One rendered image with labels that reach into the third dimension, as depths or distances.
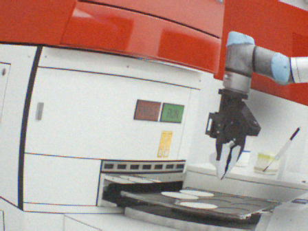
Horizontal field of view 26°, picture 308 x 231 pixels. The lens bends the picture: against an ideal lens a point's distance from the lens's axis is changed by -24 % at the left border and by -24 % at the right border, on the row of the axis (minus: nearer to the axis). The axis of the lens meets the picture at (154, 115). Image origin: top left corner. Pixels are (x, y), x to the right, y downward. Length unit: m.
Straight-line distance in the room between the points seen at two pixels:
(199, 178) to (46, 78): 0.80
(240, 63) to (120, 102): 0.32
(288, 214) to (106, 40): 0.62
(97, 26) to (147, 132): 0.48
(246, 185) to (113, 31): 0.71
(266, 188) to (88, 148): 0.60
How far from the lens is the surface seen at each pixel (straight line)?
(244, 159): 2.50
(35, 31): 1.68
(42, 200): 1.75
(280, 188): 2.22
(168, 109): 2.18
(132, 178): 2.07
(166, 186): 2.36
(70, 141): 1.82
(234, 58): 1.88
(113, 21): 1.78
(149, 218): 2.02
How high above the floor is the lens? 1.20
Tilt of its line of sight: 3 degrees down
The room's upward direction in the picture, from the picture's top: 11 degrees clockwise
